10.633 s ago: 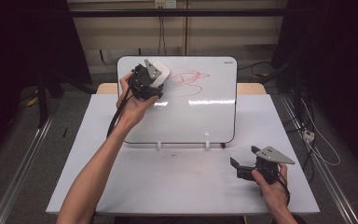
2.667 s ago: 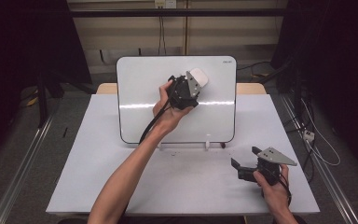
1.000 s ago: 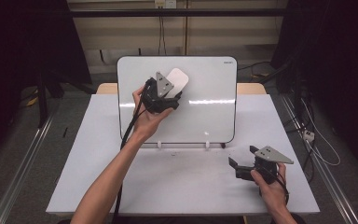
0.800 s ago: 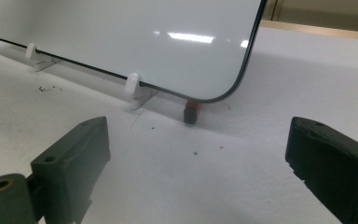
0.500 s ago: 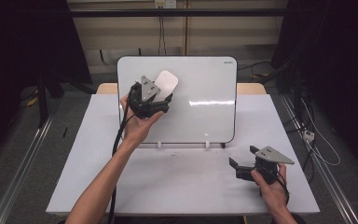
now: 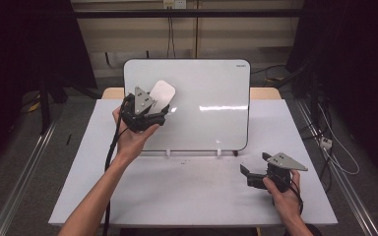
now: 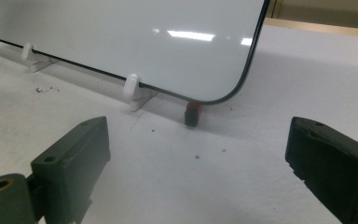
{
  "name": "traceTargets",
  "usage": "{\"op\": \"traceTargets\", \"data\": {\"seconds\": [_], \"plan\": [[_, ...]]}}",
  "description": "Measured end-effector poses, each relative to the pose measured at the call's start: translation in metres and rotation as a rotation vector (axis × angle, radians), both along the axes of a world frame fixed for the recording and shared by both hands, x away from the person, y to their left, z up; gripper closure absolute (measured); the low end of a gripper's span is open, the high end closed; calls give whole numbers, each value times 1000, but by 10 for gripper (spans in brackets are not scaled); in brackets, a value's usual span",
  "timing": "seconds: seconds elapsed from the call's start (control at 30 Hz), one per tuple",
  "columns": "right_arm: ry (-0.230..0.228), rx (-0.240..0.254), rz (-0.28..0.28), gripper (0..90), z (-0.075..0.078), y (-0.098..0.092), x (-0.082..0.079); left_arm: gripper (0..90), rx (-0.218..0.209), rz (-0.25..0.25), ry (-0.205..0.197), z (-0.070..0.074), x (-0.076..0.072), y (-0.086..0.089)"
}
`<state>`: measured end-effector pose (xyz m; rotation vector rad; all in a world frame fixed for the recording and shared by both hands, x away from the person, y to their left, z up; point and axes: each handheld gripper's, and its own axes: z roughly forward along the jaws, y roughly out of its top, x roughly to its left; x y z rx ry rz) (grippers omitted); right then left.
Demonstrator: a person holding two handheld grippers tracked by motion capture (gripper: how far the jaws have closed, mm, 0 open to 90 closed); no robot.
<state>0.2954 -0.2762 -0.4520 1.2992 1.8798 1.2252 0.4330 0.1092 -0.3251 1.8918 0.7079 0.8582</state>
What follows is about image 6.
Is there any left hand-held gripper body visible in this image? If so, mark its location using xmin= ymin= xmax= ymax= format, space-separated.
xmin=120 ymin=86 xmax=166 ymax=134

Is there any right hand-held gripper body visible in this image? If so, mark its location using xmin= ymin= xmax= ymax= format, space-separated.
xmin=264 ymin=151 xmax=309 ymax=193

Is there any white whiteboard eraser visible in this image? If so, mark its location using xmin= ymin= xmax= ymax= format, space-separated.
xmin=147 ymin=80 xmax=177 ymax=116

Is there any white whiteboard with dark rim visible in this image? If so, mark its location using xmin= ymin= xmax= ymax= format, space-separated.
xmin=123 ymin=58 xmax=251 ymax=152

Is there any person's right hand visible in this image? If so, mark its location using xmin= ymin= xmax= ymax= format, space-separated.
xmin=263 ymin=169 xmax=304 ymax=218

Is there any person's left hand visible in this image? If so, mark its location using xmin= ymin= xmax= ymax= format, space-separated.
xmin=111 ymin=106 xmax=160 ymax=165

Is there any white power strip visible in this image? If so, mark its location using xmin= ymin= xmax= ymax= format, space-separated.
xmin=319 ymin=136 xmax=334 ymax=150

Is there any wooden table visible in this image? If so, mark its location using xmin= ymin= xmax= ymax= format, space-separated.
xmin=101 ymin=87 xmax=282 ymax=101

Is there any black metal stand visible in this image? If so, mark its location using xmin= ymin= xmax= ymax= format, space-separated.
xmin=38 ymin=74 xmax=71 ymax=136

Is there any black horizontal bar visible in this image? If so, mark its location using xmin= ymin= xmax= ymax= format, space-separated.
xmin=73 ymin=8 xmax=303 ymax=19

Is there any black curtain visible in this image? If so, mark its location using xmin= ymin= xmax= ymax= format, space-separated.
xmin=0 ymin=0 xmax=98 ymax=178
xmin=285 ymin=0 xmax=378 ymax=180

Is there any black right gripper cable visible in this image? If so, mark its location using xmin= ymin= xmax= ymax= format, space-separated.
xmin=286 ymin=180 xmax=305 ymax=215

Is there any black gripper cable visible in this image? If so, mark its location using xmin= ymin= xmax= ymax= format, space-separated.
xmin=101 ymin=106 xmax=130 ymax=236
xmin=286 ymin=180 xmax=305 ymax=215

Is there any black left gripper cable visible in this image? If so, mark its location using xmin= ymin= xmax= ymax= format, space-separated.
xmin=101 ymin=106 xmax=130 ymax=236

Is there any metal floor rail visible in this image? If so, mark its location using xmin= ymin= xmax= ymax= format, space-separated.
xmin=0 ymin=120 xmax=59 ymax=236
xmin=294 ymin=98 xmax=378 ymax=236

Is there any white floor cable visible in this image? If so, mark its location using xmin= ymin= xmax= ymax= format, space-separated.
xmin=317 ymin=103 xmax=361 ymax=176

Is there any black hanging wall cable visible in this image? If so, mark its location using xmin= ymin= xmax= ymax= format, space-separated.
xmin=166 ymin=8 xmax=177 ymax=59

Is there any brass vertical wall strip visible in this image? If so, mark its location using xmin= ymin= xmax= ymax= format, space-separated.
xmin=194 ymin=0 xmax=200 ymax=59

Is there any black floor cable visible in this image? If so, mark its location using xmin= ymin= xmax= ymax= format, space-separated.
xmin=250 ymin=64 xmax=288 ymax=75

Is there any white wall socket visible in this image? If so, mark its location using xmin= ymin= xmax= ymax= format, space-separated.
xmin=162 ymin=0 xmax=188 ymax=10

